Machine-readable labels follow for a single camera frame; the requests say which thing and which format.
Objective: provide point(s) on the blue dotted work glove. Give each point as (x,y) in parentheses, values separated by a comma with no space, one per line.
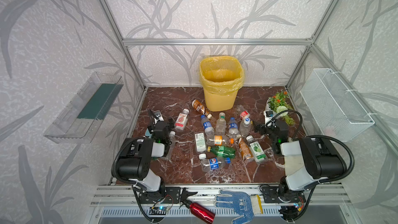
(239,202)

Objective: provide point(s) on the flat green white label bottle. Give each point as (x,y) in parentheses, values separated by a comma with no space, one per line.
(200,142)

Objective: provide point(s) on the brown Nescafe coffee bottle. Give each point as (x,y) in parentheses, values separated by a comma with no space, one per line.
(200,108)

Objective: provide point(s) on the white ribbed flower pot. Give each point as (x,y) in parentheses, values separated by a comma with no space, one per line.
(267,107)

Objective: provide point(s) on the white wire mesh basket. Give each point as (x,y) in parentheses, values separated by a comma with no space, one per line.
(336,110)

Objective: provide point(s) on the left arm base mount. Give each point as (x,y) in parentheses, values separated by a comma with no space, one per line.
(168,195)

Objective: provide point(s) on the blue cap blue label bottle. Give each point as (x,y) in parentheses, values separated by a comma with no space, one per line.
(233,130)

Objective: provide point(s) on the orange label clear bottle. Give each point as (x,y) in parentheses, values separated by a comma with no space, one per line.
(219,140)

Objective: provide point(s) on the green plastic bottle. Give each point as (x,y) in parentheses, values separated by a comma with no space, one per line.
(222,151)

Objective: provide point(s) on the clear acrylic wall shelf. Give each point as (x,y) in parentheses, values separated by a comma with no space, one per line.
(79,122)

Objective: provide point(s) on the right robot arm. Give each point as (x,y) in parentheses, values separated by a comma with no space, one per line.
(325,158)

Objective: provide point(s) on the yellow ribbed trash bin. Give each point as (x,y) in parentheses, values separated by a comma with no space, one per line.
(219,103)

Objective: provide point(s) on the white cap green label bottle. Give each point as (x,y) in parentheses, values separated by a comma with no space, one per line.
(221,125)

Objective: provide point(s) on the orange brown tea bottle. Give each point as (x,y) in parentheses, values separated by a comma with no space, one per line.
(244,151)

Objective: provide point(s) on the blue cap Pepsi water bottle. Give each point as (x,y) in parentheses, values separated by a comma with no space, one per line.
(208,129)

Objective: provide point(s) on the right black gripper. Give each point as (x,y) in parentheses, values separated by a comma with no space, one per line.
(270,127)

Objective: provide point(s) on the red label clear bottle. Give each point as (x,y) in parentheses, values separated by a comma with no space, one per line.
(182,120)

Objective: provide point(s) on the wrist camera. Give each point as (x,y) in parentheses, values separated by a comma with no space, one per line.
(157,116)
(268,115)

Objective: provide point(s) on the green circuit board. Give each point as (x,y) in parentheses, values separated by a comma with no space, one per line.
(159,210)

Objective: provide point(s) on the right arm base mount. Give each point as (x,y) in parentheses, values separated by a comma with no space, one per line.
(281,194)

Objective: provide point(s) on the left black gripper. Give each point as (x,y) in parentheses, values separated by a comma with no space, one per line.
(158,124)

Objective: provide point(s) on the lying Pepsi label bottle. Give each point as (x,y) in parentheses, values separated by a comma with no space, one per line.
(212,164)

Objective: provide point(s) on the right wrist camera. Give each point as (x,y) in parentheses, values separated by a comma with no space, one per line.
(268,115)

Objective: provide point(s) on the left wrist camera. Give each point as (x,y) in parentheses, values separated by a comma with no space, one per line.
(157,116)

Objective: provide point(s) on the beige cloth glove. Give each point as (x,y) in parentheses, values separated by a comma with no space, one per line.
(293,164)

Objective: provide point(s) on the red metal flask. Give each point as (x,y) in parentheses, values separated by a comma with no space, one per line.
(196,209)

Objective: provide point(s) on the yellow plastic bin liner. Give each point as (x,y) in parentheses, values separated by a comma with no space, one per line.
(221,75)

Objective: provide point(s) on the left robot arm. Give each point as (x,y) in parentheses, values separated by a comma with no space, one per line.
(133,160)

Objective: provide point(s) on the artificial flower plant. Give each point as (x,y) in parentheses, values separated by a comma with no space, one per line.
(278,103)

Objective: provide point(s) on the white blue cap clear bottle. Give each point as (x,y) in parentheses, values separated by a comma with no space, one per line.
(245,127)

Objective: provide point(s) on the lime label white bottle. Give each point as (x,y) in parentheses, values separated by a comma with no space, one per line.
(256,149)

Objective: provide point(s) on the yellow sponge pad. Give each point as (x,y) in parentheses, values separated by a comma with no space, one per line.
(256,205)

